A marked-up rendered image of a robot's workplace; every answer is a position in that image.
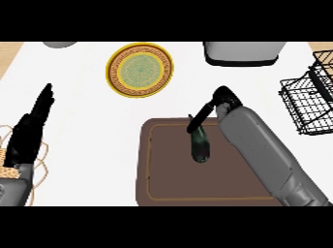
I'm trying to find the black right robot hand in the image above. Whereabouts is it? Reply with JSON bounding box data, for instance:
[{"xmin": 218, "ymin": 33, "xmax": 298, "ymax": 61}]
[{"xmin": 186, "ymin": 85, "xmax": 245, "ymax": 135}]

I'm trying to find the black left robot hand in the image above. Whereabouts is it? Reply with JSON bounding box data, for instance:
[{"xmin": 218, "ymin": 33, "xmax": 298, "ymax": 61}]
[{"xmin": 3, "ymin": 82, "xmax": 58, "ymax": 170}]

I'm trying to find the dark green eggplant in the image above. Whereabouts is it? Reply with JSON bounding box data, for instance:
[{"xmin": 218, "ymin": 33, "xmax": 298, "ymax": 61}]
[{"xmin": 187, "ymin": 113, "xmax": 213, "ymax": 164}]

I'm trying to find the brown tray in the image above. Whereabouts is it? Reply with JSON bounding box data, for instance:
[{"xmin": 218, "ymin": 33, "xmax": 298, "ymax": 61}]
[{"xmin": 134, "ymin": 117, "xmax": 286, "ymax": 207}]

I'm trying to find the woven wicker placemat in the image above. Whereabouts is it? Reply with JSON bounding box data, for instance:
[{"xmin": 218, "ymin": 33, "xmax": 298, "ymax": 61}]
[{"xmin": 0, "ymin": 124, "xmax": 50, "ymax": 207}]

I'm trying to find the yellow patterned plate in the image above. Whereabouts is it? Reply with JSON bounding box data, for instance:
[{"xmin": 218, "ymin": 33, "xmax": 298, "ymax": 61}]
[{"xmin": 105, "ymin": 42, "xmax": 176, "ymax": 99}]

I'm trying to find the grey round object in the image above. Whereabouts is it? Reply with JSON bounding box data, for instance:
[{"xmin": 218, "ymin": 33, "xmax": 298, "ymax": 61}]
[{"xmin": 42, "ymin": 42, "xmax": 78, "ymax": 49}]

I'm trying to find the black wire tiered basket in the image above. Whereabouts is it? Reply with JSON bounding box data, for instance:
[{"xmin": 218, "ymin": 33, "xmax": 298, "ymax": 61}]
[{"xmin": 277, "ymin": 47, "xmax": 333, "ymax": 137}]

